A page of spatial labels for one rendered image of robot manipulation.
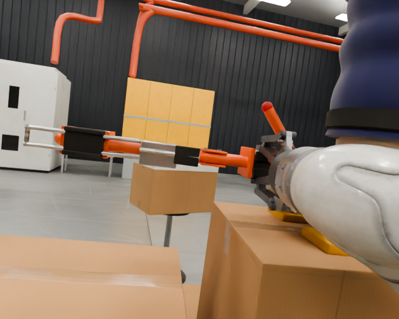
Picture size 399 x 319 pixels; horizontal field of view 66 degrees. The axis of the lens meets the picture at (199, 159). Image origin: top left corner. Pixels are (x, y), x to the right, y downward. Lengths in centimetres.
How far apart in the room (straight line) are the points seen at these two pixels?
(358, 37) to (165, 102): 725
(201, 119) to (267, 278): 756
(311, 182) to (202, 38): 1148
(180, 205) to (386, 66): 200
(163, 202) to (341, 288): 195
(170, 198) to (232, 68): 973
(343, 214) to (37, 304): 49
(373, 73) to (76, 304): 67
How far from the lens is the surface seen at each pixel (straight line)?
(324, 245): 58
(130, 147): 58
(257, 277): 48
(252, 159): 59
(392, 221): 27
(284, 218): 74
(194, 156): 55
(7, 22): 1204
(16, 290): 65
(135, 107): 778
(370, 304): 57
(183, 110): 789
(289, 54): 1285
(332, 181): 30
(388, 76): 68
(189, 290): 152
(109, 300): 60
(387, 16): 72
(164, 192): 236
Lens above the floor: 124
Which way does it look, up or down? 4 degrees down
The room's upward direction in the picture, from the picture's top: 7 degrees clockwise
